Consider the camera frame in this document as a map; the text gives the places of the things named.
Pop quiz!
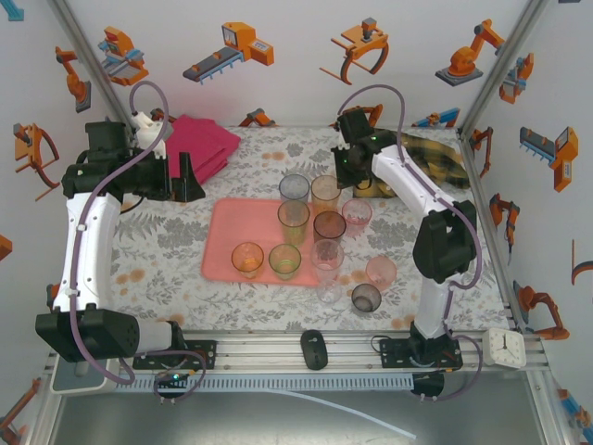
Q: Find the grey white box device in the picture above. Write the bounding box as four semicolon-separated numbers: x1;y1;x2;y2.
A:
49;356;110;395

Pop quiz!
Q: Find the tall blue plastic glass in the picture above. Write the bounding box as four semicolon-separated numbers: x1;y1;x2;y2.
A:
278;173;310;205

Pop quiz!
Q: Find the tall orange plastic glass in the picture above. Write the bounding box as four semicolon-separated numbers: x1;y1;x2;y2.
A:
309;174;343;215

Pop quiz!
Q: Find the folded magenta cloth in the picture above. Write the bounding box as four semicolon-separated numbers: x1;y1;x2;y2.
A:
164;114;242;186

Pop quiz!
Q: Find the black electronics block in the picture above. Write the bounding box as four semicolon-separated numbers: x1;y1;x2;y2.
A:
410;373;446;401

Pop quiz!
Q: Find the yellow black plaid shirt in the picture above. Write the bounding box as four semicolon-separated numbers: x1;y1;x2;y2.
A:
354;129;472;199

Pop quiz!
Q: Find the aluminium table side rail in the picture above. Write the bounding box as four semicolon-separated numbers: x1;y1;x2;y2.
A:
456;129;529;336

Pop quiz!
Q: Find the white square clock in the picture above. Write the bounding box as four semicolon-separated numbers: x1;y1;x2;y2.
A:
481;326;527;371

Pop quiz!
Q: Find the tall dark brown glass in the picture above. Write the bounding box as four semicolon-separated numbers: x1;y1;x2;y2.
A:
312;210;347;242

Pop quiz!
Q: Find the pink plastic tray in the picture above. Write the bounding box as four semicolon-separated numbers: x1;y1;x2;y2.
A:
200;197;342;287

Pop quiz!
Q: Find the short salmon plastic glass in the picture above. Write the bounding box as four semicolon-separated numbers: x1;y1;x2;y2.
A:
364;256;398;293

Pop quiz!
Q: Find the black computer mouse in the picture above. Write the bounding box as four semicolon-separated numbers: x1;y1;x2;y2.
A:
299;328;329;371

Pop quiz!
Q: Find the short dark grey glass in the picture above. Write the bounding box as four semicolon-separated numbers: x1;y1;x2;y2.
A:
350;283;383;314

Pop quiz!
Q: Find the aluminium frame post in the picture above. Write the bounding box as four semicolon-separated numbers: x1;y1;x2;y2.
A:
456;0;552;140
45;0;140;140

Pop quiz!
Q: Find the grey floral tablecloth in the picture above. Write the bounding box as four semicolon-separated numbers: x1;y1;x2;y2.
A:
108;125;515;333

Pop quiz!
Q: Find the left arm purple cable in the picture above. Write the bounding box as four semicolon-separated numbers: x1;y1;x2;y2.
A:
71;81;208;405

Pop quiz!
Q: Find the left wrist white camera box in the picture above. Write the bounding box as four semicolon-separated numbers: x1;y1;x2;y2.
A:
131;110;168;158

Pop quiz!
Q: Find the tall clear plastic glass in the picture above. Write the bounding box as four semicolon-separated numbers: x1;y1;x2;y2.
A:
309;238;346;288

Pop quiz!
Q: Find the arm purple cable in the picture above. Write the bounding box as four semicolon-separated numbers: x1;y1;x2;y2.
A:
71;81;208;405
337;84;487;402

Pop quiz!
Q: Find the aluminium frame cross rail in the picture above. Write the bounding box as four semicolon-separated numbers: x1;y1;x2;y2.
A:
45;329;550;372

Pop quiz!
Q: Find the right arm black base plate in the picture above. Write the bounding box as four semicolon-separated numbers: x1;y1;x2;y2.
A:
379;337;463;372

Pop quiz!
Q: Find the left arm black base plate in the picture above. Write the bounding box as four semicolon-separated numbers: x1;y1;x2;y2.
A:
132;339;219;371

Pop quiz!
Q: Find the tall green plastic glass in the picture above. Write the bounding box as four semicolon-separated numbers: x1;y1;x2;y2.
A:
276;198;311;248

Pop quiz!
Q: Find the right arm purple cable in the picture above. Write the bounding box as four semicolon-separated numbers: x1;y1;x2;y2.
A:
337;84;487;402

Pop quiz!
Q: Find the short pink plastic glass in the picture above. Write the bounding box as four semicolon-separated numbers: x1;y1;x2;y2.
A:
341;198;373;238

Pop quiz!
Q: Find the white slotted cable duct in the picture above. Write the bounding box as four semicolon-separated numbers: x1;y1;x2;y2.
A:
114;373;414;392

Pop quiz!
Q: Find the short green plastic glass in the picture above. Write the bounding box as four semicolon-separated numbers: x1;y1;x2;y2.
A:
268;243;303;282

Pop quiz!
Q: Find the black board with green light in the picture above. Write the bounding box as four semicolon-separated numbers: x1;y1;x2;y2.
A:
154;369;192;395

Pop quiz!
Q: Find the short amber plastic glass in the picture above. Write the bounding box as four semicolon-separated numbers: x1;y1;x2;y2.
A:
231;241;266;281

